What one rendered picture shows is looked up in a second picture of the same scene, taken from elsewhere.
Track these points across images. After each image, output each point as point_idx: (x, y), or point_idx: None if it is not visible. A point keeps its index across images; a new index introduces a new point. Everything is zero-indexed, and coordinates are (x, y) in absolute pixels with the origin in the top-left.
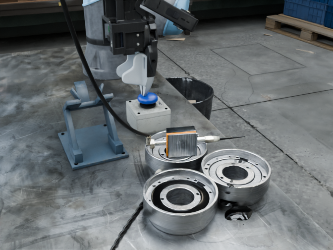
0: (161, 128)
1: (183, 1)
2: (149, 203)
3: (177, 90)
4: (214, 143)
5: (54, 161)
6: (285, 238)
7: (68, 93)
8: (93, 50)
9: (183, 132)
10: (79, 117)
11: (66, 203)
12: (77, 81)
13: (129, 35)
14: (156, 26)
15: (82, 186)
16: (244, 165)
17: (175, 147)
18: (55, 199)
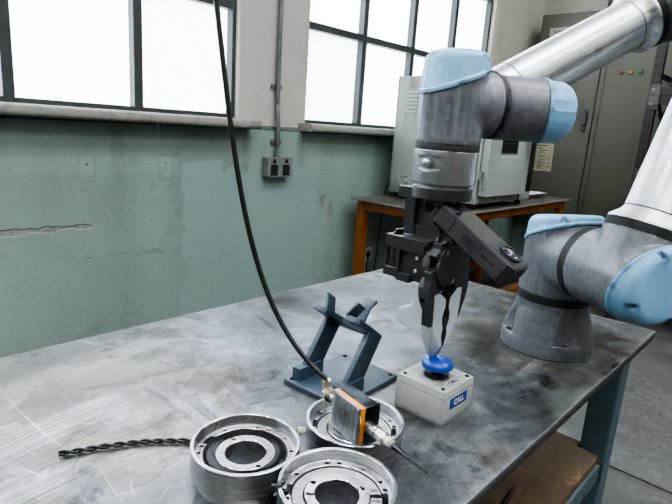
0: (428, 415)
1: (644, 265)
2: (205, 424)
3: (570, 407)
4: (448, 478)
5: (292, 368)
6: None
7: None
8: (515, 301)
9: (351, 399)
10: (394, 357)
11: (224, 394)
12: (478, 332)
13: (407, 255)
14: (594, 293)
15: (257, 396)
16: (365, 501)
17: (337, 413)
18: (227, 387)
